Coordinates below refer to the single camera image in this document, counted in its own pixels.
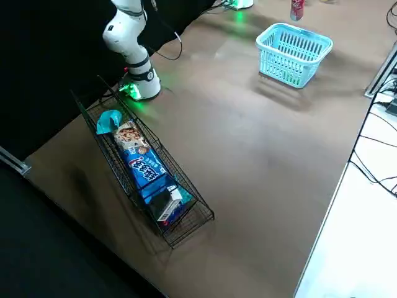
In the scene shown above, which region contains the green snack packet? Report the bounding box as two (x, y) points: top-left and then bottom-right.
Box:
(277, 73), (303, 88)

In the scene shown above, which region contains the red cola bottle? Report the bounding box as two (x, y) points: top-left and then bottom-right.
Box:
(290, 0), (306, 22)

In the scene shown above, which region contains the teal snack packet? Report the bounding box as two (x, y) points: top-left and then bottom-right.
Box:
(172, 172), (194, 200)
(96, 109), (123, 135)

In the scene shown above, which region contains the white and black snack box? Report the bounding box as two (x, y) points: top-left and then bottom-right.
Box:
(148, 184), (184, 223)

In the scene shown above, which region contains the light blue plastic basket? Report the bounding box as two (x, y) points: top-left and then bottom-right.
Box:
(255, 22), (334, 90)

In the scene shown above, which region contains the blue cookie packet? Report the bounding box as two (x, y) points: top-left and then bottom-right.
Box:
(112, 120), (184, 225)

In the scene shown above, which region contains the white desk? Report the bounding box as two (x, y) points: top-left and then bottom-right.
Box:
(293, 89), (397, 298)

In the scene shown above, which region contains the black wire display rack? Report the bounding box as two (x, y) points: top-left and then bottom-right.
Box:
(69, 74), (216, 250)

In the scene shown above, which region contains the black cable with connector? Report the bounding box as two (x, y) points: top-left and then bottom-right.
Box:
(141, 0), (184, 60)

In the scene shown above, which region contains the black desk cable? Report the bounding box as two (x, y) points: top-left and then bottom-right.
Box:
(347, 93), (397, 199)

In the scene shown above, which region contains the aluminium frame bar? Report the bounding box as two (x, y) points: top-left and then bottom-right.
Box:
(0, 145), (32, 176)

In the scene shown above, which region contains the aluminium frame post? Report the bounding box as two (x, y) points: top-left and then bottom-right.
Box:
(363, 40), (397, 99)

